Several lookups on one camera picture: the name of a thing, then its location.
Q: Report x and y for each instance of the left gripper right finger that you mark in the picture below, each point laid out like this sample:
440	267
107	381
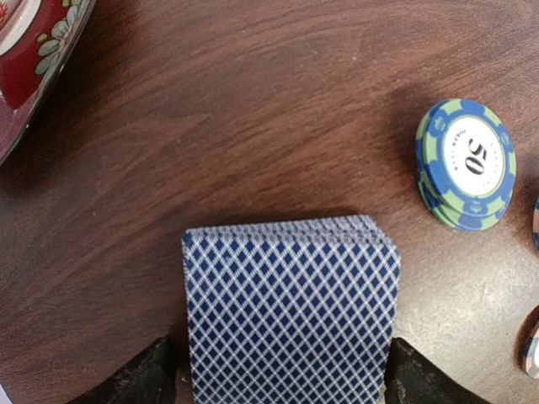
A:
410	378

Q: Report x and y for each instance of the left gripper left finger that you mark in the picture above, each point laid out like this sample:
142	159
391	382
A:
149	377

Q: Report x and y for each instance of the blue card deck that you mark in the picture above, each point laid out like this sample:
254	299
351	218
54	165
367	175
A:
290	312

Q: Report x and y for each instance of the blue white chip stack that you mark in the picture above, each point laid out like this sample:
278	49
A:
535	225

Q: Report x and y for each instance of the green white chip stack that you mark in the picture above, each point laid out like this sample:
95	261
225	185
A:
466	164

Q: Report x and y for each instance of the dark red saucer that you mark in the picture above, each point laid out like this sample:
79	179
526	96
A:
31	67

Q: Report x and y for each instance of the red white patterned bowl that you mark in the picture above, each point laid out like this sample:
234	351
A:
16	18

